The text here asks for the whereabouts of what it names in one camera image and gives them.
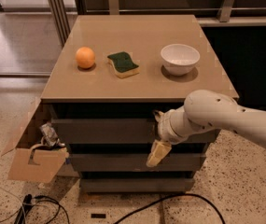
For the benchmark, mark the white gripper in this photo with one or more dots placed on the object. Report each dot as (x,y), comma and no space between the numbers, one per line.
(164,129)

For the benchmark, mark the grey top drawer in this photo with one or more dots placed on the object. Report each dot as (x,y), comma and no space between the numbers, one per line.
(106,131)

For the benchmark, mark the grey drawer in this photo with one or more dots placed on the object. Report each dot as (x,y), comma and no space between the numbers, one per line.
(136,185)
(135,162)
(106,131)

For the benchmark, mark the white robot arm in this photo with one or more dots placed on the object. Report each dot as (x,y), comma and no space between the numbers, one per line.
(204,111)

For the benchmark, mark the grey middle drawer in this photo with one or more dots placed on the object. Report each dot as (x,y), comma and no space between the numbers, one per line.
(135,162)

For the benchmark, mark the grey bottom drawer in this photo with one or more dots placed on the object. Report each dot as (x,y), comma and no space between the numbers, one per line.
(136,185)

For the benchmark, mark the grey drawer cabinet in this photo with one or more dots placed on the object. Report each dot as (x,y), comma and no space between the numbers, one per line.
(97,93)

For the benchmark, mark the green and yellow sponge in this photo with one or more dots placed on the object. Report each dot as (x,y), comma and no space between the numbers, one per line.
(123,64)

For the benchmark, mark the white bowl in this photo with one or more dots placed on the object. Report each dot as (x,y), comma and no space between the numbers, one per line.
(179,59)

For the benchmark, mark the black floor outlet plate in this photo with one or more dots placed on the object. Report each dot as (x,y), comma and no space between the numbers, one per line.
(101,216)

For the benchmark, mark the orange fruit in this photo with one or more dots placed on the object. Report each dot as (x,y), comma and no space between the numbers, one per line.
(85,57)

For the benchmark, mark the crumpled silver wrapper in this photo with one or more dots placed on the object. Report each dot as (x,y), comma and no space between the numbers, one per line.
(49,136)

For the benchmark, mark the cardboard box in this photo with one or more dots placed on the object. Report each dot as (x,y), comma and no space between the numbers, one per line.
(33,160)

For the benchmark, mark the metal railing frame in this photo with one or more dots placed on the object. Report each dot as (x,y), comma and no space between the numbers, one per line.
(145,0)

